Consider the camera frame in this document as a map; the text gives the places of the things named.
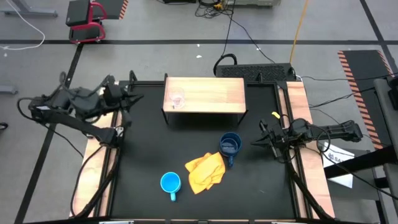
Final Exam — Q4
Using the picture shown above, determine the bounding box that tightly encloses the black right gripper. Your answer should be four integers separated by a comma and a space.
251, 119, 292, 159

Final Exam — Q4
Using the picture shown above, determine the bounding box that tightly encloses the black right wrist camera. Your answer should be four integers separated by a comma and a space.
273, 126, 289, 139

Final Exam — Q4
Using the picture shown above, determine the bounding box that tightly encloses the red black step stool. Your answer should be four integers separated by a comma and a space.
65, 0, 108, 44

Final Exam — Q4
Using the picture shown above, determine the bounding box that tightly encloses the grey metal table foot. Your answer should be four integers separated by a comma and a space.
0, 0, 58, 18

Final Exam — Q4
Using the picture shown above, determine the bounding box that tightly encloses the white floor cable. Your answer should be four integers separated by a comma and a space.
0, 0, 46, 50

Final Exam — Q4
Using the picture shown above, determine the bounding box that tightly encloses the hazard striped black mat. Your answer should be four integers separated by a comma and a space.
338, 49, 398, 150
102, 0, 129, 20

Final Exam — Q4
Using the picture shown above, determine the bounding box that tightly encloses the yellow hanging cable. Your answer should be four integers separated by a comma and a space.
289, 0, 310, 65

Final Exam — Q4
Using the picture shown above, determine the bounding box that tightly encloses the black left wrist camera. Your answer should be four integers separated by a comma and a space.
104, 83, 123, 100

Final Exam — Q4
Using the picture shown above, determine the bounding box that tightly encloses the black aluminium table frame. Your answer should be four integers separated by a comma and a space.
93, 70, 315, 223

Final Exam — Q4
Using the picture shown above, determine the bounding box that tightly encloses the dark blue enamel mug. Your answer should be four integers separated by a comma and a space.
218, 132, 243, 169

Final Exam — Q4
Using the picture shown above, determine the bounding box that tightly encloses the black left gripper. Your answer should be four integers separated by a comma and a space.
116, 88, 144, 128

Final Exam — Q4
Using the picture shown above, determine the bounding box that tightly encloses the black perforated computer case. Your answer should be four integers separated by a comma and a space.
215, 63, 296, 83

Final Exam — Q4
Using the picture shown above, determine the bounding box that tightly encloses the wooden side board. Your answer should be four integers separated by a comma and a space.
278, 81, 335, 218
70, 80, 121, 217

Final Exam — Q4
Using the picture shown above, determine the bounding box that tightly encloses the orange microfibre cloth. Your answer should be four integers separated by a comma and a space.
184, 151, 226, 195

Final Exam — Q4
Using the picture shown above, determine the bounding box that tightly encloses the black metal beam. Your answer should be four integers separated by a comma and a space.
323, 144, 398, 179

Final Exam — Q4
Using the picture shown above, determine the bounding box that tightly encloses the clear glass cup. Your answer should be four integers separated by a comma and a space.
169, 86, 186, 109

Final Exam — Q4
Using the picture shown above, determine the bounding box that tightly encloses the white printed paper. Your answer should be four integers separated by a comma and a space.
322, 141, 355, 189

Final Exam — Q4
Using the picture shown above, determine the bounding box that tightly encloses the black floor cable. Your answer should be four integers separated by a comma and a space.
297, 72, 398, 83
229, 14, 277, 65
307, 86, 376, 109
213, 0, 238, 76

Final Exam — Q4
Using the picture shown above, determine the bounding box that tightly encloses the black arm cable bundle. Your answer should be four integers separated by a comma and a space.
70, 144, 123, 218
284, 152, 335, 220

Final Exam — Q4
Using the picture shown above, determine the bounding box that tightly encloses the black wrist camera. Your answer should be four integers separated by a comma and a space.
104, 83, 123, 100
273, 126, 289, 139

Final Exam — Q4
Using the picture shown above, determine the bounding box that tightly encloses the black cable tangle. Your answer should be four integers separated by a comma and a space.
195, 0, 234, 19

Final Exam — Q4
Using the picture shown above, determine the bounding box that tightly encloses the wooden shelf with black legs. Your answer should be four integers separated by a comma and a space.
161, 73, 249, 125

